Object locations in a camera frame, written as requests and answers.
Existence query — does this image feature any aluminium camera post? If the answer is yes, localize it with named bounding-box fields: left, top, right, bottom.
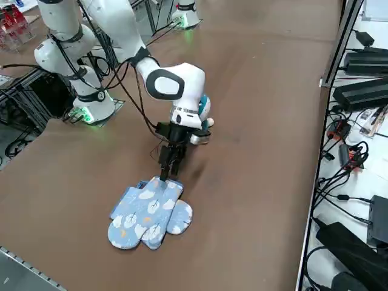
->
left=320, top=0, right=365, bottom=89

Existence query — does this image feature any long black power brick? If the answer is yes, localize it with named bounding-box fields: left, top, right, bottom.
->
left=332, top=77, right=388, bottom=110

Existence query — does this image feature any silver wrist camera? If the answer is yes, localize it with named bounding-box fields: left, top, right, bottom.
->
left=189, top=129, right=212, bottom=146

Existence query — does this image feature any flat black power supply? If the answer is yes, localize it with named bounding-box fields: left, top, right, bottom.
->
left=344, top=51, right=388, bottom=76

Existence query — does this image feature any black metal frame rack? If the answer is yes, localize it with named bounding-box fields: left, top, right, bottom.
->
left=0, top=68, right=77, bottom=138

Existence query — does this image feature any blue cloud-print oven mitt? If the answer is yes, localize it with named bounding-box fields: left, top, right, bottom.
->
left=107, top=176, right=185, bottom=251
left=109, top=179, right=194, bottom=236

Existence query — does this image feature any black cable connector box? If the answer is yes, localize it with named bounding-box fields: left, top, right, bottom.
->
left=155, top=121, right=170, bottom=138

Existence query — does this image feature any small blue plush doll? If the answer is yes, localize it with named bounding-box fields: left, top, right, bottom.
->
left=197, top=93, right=215, bottom=130

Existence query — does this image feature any black and orange plug cluster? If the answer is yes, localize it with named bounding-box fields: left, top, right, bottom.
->
left=338, top=142, right=370, bottom=172

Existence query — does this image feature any aluminium rail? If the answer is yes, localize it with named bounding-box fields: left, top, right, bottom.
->
left=0, top=246, right=66, bottom=291

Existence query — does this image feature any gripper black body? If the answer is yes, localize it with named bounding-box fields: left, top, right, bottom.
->
left=163, top=122, right=195, bottom=147

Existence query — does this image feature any black box device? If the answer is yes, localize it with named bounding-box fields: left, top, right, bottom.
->
left=366, top=195, right=388, bottom=247

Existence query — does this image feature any clear shelf with red packets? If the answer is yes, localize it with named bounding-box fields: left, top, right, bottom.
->
left=0, top=5, right=38, bottom=53

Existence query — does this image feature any large black power brick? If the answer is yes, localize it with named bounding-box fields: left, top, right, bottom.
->
left=316, top=222, right=388, bottom=274

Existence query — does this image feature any orange and black device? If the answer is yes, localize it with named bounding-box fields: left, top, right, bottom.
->
left=326, top=119, right=353, bottom=141

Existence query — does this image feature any small black adapter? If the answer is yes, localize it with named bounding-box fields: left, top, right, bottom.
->
left=353, top=30, right=376, bottom=47

